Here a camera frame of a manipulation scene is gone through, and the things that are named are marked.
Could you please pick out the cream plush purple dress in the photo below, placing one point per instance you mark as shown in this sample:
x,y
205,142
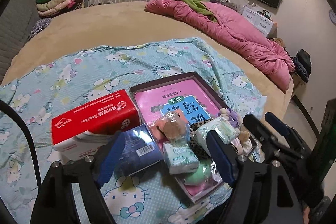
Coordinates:
x,y
234,119

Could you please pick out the dark clothes on chair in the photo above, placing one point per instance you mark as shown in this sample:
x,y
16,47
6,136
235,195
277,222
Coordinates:
x,y
302,63

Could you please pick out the white drawer cabinet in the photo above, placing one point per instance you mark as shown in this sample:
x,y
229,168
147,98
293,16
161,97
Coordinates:
x,y
266,26

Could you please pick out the stack of folded clothes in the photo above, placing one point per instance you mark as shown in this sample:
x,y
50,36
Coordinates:
x,y
53,8

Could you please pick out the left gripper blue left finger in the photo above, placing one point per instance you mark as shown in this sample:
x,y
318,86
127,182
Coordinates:
x,y
108,157

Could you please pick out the brown toy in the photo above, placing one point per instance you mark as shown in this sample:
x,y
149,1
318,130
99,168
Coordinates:
x,y
175,115

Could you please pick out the pink and blue book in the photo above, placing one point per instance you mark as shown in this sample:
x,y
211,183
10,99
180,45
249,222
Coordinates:
x,y
188,93

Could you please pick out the Hello Kitty blue cloth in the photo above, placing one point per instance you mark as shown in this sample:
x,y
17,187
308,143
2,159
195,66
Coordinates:
x,y
152,196

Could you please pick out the green ball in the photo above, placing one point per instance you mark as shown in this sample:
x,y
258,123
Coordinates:
x,y
201,175

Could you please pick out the pink quilted duvet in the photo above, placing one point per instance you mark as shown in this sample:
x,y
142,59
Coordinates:
x,y
236,33

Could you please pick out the leopard print cloth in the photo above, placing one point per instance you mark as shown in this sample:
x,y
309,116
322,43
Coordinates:
x,y
195,146

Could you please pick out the red white tissue box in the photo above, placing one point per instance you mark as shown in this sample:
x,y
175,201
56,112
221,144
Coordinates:
x,y
81,131

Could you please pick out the dark blue small box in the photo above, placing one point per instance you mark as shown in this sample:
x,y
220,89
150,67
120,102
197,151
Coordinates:
x,y
140,151

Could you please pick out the grey quilted headboard cover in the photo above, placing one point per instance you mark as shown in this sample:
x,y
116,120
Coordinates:
x,y
17,21

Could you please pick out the dark shallow tray box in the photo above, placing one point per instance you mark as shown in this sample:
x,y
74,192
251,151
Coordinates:
x,y
200,192

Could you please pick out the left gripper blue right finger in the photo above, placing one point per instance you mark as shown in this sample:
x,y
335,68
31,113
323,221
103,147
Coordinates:
x,y
224,157

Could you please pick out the pink tissue pack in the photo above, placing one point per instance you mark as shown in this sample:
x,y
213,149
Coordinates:
x,y
170,129

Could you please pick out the beige bear pink dress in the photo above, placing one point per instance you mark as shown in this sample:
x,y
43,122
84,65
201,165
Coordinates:
x,y
242,144

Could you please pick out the green white tissue pack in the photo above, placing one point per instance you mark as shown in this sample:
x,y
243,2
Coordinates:
x,y
222,127

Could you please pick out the green garment on duvet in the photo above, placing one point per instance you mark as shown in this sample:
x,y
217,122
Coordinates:
x,y
200,8

